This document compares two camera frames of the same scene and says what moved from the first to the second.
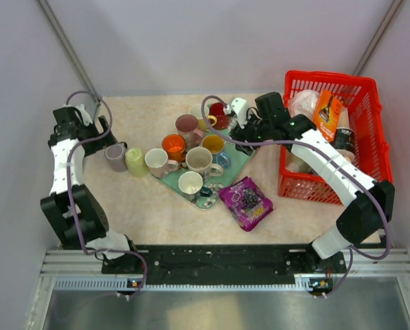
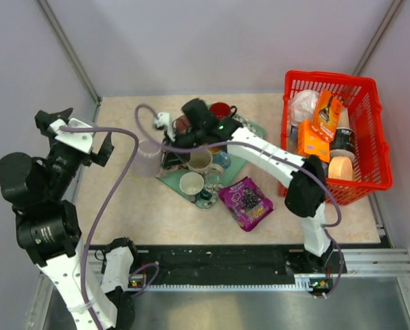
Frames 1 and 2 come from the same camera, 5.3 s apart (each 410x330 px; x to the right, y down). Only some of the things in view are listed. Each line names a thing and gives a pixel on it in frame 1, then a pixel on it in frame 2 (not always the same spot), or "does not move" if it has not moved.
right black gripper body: (256, 130) to (195, 137)
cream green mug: (200, 159) does not move
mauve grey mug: (115, 154) to (147, 159)
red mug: (217, 109) does not move
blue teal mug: (222, 158) does not move
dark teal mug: (190, 185) does not move
